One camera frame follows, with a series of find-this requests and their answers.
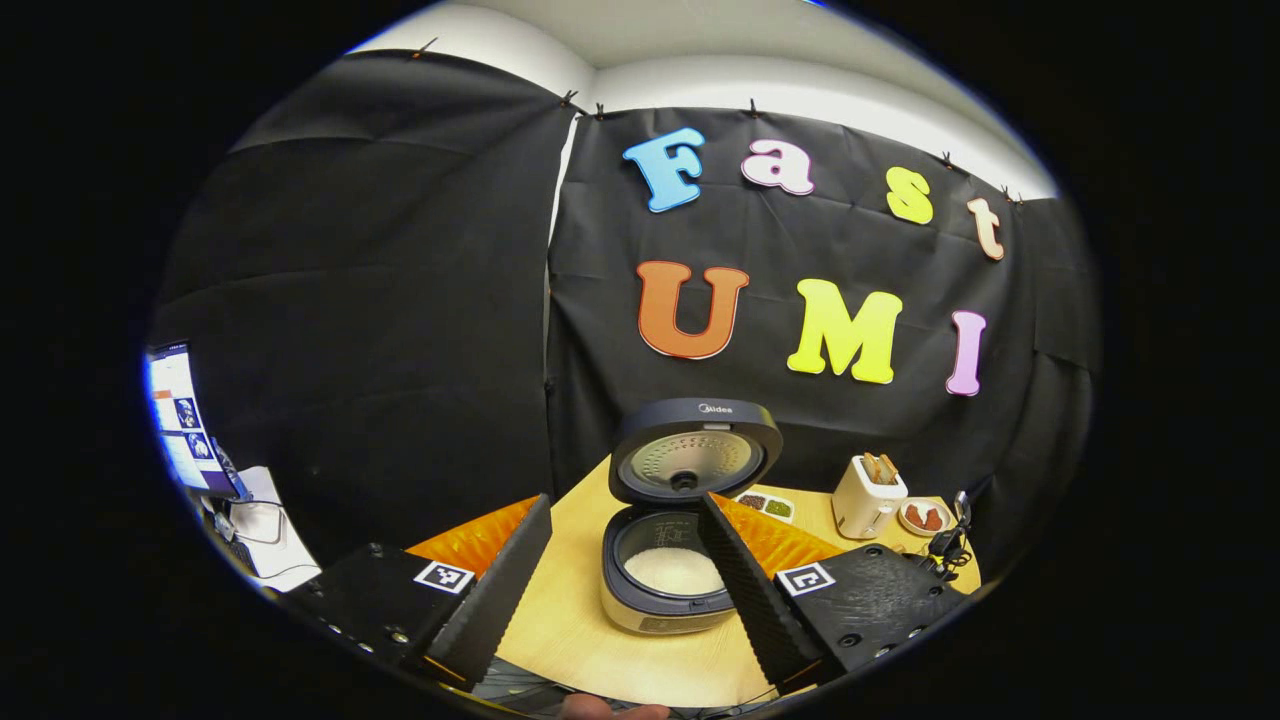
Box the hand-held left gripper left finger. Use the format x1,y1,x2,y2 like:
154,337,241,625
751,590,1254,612
285,492,554,691

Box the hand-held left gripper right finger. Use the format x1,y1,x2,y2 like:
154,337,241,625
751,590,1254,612
697,492,969,696

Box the dark grey rice cooker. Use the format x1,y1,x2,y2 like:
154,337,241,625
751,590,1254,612
600,397,784,636

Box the white round plate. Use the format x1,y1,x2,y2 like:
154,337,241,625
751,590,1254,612
897,497,953,538

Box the white toaster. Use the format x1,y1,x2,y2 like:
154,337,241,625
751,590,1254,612
832,453,909,541

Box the white divided bean dish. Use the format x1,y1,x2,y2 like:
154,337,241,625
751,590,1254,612
735,490,796,524

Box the white paper sheets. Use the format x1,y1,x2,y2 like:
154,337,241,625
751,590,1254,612
205,466,323,593

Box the black backdrop cloth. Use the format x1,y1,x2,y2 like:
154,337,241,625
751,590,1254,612
150,50,1101,561

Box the computer monitor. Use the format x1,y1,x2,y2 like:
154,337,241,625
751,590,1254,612
146,342,246,498

